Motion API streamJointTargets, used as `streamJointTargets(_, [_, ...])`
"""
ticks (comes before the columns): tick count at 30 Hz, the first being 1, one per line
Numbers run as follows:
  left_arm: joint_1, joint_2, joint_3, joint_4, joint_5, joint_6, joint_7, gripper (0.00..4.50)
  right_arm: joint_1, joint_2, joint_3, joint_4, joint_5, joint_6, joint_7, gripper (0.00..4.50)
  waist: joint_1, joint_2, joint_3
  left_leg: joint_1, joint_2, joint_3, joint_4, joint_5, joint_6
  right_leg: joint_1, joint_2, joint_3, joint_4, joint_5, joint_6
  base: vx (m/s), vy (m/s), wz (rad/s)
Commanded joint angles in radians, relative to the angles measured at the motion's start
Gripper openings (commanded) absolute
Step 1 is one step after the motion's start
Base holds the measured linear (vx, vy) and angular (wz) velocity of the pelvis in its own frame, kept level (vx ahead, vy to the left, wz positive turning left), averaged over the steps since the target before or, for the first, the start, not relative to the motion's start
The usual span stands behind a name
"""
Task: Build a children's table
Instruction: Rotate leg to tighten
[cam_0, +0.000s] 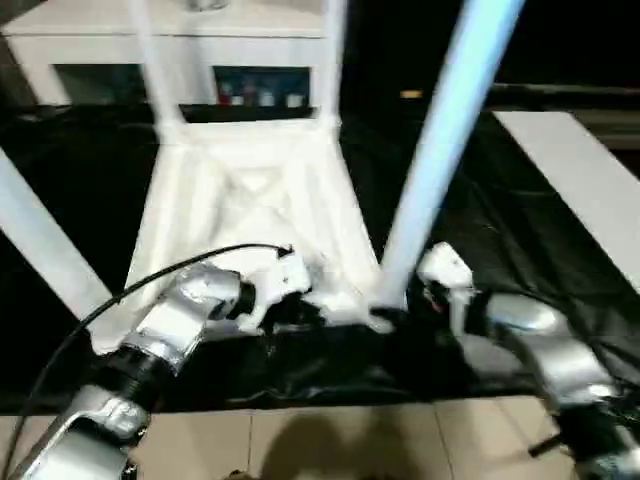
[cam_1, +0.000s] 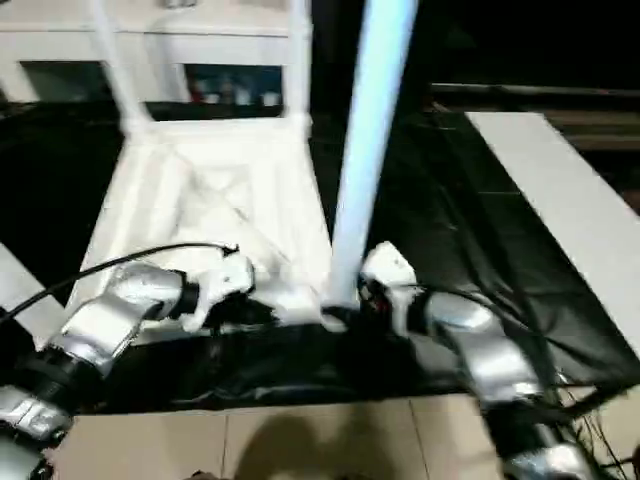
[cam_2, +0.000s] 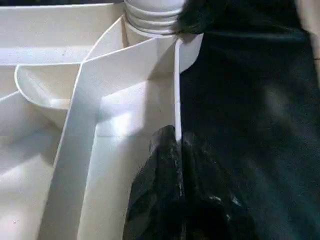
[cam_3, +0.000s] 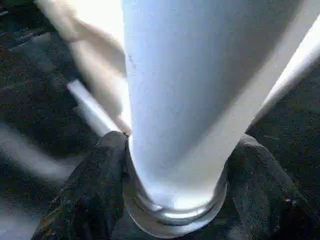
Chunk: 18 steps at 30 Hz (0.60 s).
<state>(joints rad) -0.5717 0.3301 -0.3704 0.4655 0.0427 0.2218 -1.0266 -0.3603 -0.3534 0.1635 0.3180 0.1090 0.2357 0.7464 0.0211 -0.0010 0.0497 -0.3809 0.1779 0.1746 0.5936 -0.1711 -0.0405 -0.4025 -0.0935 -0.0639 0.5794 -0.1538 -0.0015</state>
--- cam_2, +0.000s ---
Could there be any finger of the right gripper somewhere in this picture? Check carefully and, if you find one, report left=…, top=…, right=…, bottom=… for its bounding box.
left=176, top=0, right=226, bottom=35

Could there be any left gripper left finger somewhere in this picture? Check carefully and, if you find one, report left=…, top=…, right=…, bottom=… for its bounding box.
left=123, top=125, right=187, bottom=240

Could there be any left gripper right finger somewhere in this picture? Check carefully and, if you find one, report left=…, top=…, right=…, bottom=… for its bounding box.
left=181, top=132, right=258, bottom=240

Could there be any white plastic table leg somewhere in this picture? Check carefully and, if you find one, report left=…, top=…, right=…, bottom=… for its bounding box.
left=123, top=0, right=186, bottom=36

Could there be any white plastic table top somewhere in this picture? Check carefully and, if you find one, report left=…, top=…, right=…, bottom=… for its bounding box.
left=0, top=0, right=205, bottom=240

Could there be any black mat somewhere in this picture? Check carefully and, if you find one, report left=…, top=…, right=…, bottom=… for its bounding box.
left=178, top=0, right=320, bottom=240

